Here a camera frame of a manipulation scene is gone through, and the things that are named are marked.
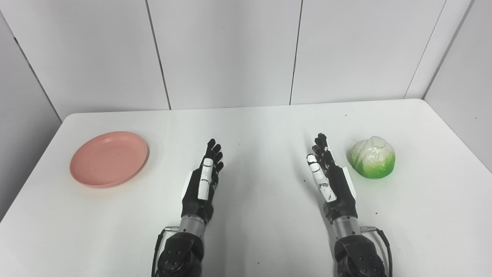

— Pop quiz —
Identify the green white toy cabbage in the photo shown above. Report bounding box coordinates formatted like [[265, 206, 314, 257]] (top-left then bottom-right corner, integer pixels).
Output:
[[347, 136, 396, 179]]

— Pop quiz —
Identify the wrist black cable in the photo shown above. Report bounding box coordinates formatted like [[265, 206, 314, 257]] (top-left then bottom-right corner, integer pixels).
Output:
[[361, 225, 394, 277], [151, 227, 180, 277]]

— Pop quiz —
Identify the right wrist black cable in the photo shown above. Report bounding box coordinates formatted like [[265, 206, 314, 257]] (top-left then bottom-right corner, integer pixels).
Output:
[[361, 225, 394, 277]]

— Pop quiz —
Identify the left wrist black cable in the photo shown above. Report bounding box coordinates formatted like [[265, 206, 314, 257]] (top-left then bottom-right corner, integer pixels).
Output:
[[151, 227, 180, 277]]

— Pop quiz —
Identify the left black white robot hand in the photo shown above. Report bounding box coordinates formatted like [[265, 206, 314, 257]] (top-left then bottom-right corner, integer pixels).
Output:
[[181, 138, 225, 224]]

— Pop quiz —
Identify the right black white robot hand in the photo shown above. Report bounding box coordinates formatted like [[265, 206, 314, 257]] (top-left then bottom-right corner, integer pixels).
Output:
[[306, 133, 359, 225]]

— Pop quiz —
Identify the pink round plate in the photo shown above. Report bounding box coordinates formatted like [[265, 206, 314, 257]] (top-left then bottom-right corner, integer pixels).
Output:
[[70, 131, 149, 189]]

